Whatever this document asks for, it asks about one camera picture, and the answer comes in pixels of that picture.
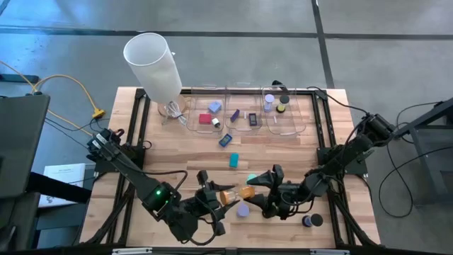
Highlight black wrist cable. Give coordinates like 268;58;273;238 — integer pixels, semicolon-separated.
279;193;319;215
139;169;222;247

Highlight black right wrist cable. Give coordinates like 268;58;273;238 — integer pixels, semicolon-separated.
279;193;319;215

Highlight white lamp shade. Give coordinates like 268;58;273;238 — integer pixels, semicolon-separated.
122;32;190;121

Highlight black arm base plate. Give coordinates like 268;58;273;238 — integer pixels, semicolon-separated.
92;143;147;175
317;147;376;176

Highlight yellow extension cable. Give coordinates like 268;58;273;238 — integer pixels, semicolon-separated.
0;59;107;137

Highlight blue digital clock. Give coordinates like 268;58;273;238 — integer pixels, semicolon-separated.
217;132;234;148

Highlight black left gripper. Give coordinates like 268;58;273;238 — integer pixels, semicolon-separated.
190;169;242;237

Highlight white lamp cable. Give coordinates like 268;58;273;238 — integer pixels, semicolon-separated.
161;100;189;127

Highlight black metal stand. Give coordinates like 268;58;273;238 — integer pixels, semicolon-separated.
390;97;453;207

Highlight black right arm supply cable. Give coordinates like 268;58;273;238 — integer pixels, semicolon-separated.
305;86;371;117

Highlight black hourglass purple sand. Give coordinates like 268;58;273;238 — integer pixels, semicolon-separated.
301;212;324;228

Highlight black hourglass yellow-green sand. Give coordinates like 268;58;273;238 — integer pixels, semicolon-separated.
275;93;291;115

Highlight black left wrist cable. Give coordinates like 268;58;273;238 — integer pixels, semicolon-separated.
139;169;222;247

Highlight clear plastic bin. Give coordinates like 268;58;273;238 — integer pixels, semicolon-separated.
260;84;307;137
224;81;264;133
185;84;227;136

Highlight black floor cables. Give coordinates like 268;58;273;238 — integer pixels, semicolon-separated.
377;101;453;219

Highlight black aluminium rig frame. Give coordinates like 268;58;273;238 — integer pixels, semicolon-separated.
72;87;382;255

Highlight black cable plug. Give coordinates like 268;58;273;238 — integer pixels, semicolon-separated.
270;79;289;94

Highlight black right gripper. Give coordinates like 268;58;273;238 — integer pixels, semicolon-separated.
243;163;304;220

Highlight pale lavender USB charger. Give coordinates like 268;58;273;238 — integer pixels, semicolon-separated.
207;100;223;115

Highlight silver metal bracket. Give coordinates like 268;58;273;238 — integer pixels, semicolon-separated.
111;247;154;255
309;248;351;255

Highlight orange hourglass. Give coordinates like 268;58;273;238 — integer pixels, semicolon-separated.
219;186;256;207

